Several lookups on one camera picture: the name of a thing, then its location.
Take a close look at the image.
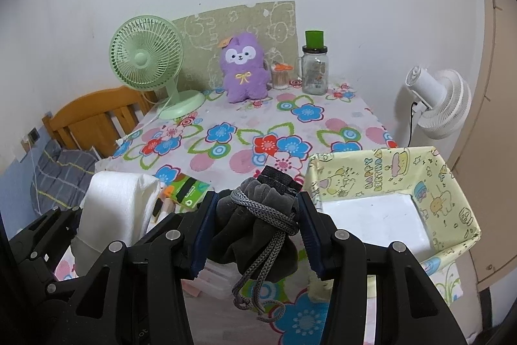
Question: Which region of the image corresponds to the pink pack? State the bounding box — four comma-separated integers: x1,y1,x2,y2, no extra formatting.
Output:
181,259,241,300

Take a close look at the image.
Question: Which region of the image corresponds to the white towel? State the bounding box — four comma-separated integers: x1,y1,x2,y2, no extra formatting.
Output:
71,171,161,277

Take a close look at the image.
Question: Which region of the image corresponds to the yellow cartoon storage box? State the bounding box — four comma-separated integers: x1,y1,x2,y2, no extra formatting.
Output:
303,145,483,301

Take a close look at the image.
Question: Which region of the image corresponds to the green orange tissue pack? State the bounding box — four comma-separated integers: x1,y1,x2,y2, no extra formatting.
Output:
165,172,211,214

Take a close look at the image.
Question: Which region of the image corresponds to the grey drawstring pouch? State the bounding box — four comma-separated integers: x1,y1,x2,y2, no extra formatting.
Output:
208,176,301,323

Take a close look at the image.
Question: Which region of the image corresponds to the black plastic bag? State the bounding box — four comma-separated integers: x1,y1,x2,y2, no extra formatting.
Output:
257,166,302,196

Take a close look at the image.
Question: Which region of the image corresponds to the grey plaid pillow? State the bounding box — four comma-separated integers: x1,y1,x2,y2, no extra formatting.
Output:
31,139,98,215

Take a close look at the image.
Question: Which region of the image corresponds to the white bedding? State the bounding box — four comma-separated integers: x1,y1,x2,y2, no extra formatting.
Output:
95,157,144,173

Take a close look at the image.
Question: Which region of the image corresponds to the beige door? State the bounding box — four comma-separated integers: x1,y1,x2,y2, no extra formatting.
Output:
450,0,516,290

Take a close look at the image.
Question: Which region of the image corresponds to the white standing fan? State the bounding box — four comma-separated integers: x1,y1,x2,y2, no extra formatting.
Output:
394,66,472,155

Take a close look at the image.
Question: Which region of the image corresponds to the glass jar with green lid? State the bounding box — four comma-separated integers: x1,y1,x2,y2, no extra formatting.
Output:
300,30,329,95

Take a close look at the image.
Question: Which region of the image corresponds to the toothpick jar with orange lid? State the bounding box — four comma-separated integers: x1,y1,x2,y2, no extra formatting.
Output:
271,62,293,90

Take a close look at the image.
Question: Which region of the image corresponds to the purple plush toy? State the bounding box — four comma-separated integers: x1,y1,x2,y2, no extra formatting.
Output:
220,32,271,103

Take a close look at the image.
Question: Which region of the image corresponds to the green desk fan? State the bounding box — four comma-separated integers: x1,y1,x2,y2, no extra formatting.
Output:
109,15,205,120

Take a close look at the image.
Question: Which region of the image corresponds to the white fan power cable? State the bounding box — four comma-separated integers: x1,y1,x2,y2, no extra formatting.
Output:
115,89,179,148

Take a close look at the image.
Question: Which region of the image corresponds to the wall power socket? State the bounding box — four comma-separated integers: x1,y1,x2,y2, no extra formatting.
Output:
27,128,40,145

